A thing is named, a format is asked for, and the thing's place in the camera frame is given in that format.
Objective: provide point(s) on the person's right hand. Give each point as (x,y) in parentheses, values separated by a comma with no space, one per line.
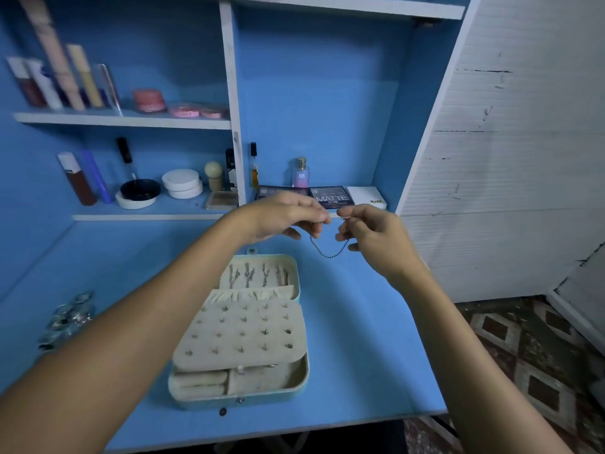
(383,243)

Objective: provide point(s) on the person's left hand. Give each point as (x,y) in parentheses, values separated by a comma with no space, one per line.
(274,217)

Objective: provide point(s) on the cream jewellery box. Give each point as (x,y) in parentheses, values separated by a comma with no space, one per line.
(241,340)

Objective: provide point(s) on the pile of silver rings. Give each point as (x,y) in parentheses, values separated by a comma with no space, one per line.
(80,315)

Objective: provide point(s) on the person's left forearm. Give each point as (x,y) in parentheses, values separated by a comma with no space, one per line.
(113,354)

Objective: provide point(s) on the person's right forearm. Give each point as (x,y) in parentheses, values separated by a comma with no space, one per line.
(492,378)

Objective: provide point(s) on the white flat box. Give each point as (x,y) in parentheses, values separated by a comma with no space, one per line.
(367,196)

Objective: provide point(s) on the person's dark clothing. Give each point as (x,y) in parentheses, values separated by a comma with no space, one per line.
(350,439)

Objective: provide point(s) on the dark eyeshadow palette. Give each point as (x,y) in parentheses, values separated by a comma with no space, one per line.
(269,190)

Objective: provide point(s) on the small pink perfume bottle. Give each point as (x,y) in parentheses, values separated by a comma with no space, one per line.
(301,175)

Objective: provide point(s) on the square brown powder compact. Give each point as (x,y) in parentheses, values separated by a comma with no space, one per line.
(222,200)

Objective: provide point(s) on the thin dark cosmetic bottle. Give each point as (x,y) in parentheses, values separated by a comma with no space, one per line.
(253,165)

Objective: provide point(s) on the black lettered eyeshadow palette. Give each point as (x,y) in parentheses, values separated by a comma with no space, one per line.
(333,196)

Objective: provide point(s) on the black cosmetic bottle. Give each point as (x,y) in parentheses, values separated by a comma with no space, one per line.
(231,170)

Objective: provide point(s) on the beige makeup sponge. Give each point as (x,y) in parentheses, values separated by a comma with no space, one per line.
(215,173)

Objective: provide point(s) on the white round cream jar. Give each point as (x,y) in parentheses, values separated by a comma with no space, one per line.
(181,183)

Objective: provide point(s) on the pink flat compact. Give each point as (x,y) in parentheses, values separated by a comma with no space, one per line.
(213,112)
(184,110)

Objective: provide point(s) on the white shelf unit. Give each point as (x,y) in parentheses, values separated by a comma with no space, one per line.
(232,89)

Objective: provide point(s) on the white bowl black inside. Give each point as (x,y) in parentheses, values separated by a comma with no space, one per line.
(140,191)

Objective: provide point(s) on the white slatted cabinet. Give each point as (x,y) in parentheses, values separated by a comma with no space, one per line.
(506,165)

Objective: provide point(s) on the black makeup brush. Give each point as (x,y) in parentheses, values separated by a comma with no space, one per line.
(126,158)

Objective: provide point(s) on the pink round jar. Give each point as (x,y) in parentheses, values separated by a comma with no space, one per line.
(148,101)

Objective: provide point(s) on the blue cosmetic tube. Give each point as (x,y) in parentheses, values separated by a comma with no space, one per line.
(98,178)

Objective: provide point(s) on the brown lipstick tube white cap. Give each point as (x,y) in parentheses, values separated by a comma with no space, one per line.
(78,182)

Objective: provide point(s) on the short beige cosmetic tube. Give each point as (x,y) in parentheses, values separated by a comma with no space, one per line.
(86,78)

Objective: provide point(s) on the white tube blue label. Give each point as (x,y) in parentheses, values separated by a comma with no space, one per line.
(45,87)

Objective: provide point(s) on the tall beige cosmetic tube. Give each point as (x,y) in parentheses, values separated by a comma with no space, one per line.
(52,56)

